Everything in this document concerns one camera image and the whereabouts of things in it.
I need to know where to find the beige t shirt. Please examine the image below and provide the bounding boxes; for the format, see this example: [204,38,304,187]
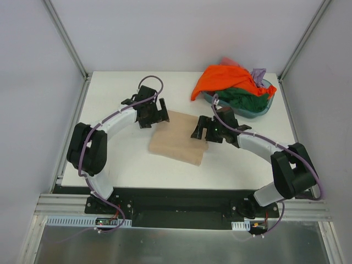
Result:
[148,111,208,166]

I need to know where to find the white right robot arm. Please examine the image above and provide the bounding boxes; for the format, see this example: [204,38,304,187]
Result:
[191,107,318,219]

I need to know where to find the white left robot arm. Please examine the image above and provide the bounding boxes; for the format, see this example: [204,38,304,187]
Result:
[67,85,169,214]

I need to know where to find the teal plastic laundry basket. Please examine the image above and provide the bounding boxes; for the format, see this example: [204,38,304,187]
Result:
[216,88,274,119]

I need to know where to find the green t shirt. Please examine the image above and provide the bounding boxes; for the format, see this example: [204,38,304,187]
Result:
[215,87,269,113]

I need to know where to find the orange t shirt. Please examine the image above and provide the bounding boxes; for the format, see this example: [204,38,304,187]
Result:
[190,65,277,101]

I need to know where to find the lilac t shirt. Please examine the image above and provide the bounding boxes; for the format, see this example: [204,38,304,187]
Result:
[250,68,266,87]

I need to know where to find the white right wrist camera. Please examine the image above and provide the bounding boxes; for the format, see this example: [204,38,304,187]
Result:
[213,99,219,109]

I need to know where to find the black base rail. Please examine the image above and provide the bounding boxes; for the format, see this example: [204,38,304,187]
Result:
[53,186,282,230]

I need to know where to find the right white cable duct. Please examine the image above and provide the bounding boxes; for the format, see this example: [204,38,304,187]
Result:
[231,220,268,232]

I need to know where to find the white cable duct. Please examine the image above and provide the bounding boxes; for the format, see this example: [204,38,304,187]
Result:
[231,220,268,232]
[46,216,132,229]

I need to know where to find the left white cable duct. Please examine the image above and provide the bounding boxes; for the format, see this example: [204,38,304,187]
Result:
[46,216,132,229]

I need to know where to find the left aluminium frame post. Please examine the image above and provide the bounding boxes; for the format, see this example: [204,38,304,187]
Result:
[41,0,90,80]

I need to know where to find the aluminium frame post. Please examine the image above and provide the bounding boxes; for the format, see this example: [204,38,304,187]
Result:
[278,0,333,83]
[41,0,90,80]

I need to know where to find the right aluminium frame post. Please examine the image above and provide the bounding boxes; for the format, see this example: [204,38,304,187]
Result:
[278,0,333,83]

